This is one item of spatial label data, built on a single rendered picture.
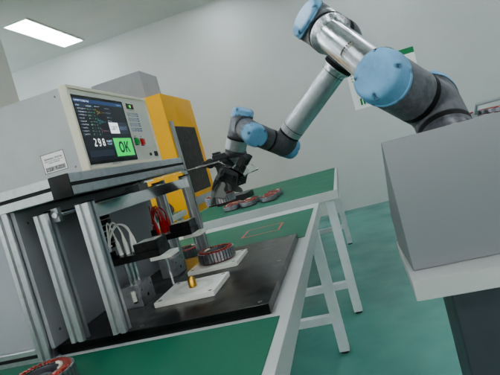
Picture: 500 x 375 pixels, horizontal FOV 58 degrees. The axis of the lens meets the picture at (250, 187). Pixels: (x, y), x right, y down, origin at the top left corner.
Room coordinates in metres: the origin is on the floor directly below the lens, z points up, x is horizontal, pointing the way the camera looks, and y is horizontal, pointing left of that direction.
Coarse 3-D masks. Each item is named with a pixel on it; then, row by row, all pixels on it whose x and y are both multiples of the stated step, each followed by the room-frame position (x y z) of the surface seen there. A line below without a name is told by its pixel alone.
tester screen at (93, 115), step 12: (84, 108) 1.09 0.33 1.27; (96, 108) 1.15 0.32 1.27; (108, 108) 1.21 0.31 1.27; (120, 108) 1.28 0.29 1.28; (84, 120) 1.08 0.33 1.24; (96, 120) 1.13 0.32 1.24; (108, 120) 1.19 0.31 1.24; (120, 120) 1.26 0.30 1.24; (84, 132) 1.06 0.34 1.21; (96, 132) 1.11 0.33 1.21; (108, 132) 1.17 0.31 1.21; (108, 144) 1.15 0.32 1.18; (108, 156) 1.14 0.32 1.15; (120, 156) 1.20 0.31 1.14; (132, 156) 1.27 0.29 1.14
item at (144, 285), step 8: (144, 280) 1.12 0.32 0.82; (128, 288) 1.09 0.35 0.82; (136, 288) 1.08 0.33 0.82; (144, 288) 1.11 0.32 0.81; (152, 288) 1.15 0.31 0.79; (128, 296) 1.09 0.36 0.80; (144, 296) 1.10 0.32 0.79; (152, 296) 1.13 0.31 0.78; (128, 304) 1.09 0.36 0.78; (136, 304) 1.09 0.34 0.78; (144, 304) 1.09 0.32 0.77
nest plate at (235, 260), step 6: (240, 252) 1.35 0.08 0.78; (246, 252) 1.37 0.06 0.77; (234, 258) 1.29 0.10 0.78; (240, 258) 1.29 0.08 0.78; (198, 264) 1.35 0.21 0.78; (216, 264) 1.28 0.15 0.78; (222, 264) 1.25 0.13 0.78; (228, 264) 1.25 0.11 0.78; (234, 264) 1.24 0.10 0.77; (192, 270) 1.28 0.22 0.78; (198, 270) 1.27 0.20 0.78; (204, 270) 1.26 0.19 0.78; (210, 270) 1.26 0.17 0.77
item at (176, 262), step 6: (180, 252) 1.39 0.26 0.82; (168, 258) 1.33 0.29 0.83; (174, 258) 1.33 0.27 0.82; (180, 258) 1.37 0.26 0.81; (162, 264) 1.33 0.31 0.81; (174, 264) 1.32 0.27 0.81; (180, 264) 1.36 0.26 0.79; (162, 270) 1.33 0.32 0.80; (174, 270) 1.32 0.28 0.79; (180, 270) 1.34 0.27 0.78; (162, 276) 1.33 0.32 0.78; (168, 276) 1.33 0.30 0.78; (174, 276) 1.32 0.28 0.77
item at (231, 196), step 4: (228, 192) 1.64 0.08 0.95; (232, 192) 1.65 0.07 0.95; (208, 196) 1.69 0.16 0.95; (228, 196) 1.63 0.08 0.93; (232, 196) 1.64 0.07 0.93; (208, 200) 1.63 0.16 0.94; (216, 200) 1.62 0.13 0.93; (220, 200) 1.62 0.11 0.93; (224, 200) 1.62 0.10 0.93; (228, 200) 1.63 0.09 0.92; (232, 200) 1.65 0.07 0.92; (208, 204) 1.64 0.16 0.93; (216, 204) 1.62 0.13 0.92; (220, 204) 1.62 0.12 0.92
